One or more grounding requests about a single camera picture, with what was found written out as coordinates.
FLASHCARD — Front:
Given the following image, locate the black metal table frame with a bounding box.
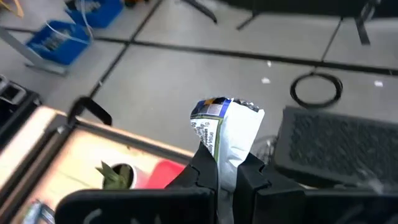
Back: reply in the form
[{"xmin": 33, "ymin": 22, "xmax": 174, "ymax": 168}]
[{"xmin": 0, "ymin": 96, "xmax": 195, "ymax": 224}]

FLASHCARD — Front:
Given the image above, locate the white cable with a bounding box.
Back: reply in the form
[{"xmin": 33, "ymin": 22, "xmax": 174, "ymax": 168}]
[{"xmin": 45, "ymin": 0, "xmax": 94, "ymax": 44}]

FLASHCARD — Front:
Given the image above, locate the black perforated box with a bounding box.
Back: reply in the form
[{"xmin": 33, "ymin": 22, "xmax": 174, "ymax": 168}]
[{"xmin": 273, "ymin": 105, "xmax": 398, "ymax": 190}]

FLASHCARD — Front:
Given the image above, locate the coiled black cable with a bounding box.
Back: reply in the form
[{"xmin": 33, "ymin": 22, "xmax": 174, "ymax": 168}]
[{"xmin": 289, "ymin": 17, "xmax": 343, "ymax": 110}]

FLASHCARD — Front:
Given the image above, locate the grey cart base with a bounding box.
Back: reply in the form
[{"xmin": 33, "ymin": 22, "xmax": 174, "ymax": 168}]
[{"xmin": 0, "ymin": 26, "xmax": 70, "ymax": 77}]

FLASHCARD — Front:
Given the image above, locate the blue storage bin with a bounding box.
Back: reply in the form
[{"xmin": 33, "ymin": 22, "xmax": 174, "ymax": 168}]
[
  {"xmin": 65, "ymin": 0, "xmax": 124, "ymax": 29},
  {"xmin": 26, "ymin": 20, "xmax": 93, "ymax": 66}
]

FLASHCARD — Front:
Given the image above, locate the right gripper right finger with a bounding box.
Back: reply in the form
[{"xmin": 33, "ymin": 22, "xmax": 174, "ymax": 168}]
[{"xmin": 236, "ymin": 152, "xmax": 398, "ymax": 224}]

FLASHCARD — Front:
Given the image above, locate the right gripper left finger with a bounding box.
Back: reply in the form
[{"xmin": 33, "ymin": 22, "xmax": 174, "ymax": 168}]
[{"xmin": 55, "ymin": 142, "xmax": 218, "ymax": 224}]

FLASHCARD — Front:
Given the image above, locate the blue granola bar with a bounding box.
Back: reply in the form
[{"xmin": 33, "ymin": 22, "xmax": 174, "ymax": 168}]
[
  {"xmin": 23, "ymin": 198, "xmax": 56, "ymax": 224},
  {"xmin": 190, "ymin": 96, "xmax": 266, "ymax": 224}
]

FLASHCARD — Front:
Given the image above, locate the black case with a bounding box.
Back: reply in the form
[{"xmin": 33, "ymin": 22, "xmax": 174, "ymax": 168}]
[{"xmin": 0, "ymin": 74, "xmax": 43, "ymax": 147}]

